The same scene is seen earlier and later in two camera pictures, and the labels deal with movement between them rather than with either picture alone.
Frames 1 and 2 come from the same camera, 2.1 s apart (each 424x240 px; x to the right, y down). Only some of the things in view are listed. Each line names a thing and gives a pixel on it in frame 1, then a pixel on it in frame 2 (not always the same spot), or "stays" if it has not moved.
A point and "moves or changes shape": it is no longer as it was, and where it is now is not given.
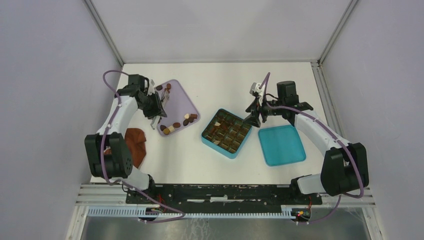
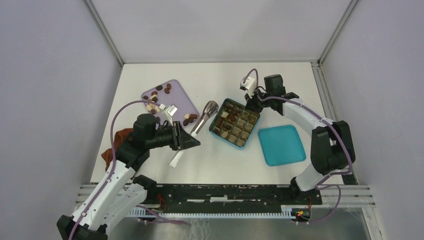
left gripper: (158, 110) to (181, 139)
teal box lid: (281, 145) stays
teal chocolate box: (226, 133) moves or changes shape
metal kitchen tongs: (165, 98) to (211, 107)
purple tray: (179, 110) stays
